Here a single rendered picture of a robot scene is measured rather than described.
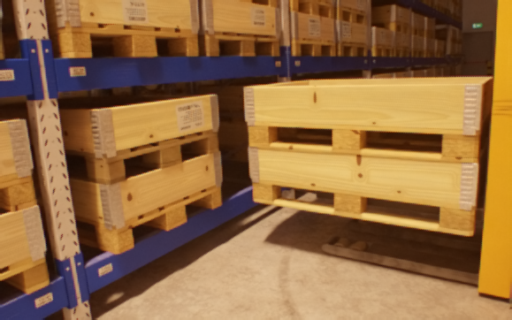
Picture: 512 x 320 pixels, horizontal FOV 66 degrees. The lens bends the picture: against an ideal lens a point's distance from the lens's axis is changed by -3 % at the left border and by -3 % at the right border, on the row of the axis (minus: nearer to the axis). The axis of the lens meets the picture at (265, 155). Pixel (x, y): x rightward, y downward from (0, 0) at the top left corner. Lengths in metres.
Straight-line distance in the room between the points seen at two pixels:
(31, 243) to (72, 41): 0.82
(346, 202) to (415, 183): 0.37
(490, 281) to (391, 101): 0.95
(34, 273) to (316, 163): 1.39
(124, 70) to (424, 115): 1.38
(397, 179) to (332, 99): 0.50
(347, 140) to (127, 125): 1.06
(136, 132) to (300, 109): 0.83
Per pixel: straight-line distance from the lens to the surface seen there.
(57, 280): 1.94
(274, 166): 2.29
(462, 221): 2.03
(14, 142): 1.74
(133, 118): 1.99
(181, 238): 2.36
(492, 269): 2.15
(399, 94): 1.95
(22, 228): 1.80
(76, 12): 1.87
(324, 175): 2.16
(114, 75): 1.97
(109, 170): 1.93
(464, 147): 1.93
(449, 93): 1.91
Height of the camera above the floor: 1.10
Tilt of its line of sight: 12 degrees down
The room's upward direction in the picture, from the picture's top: 3 degrees counter-clockwise
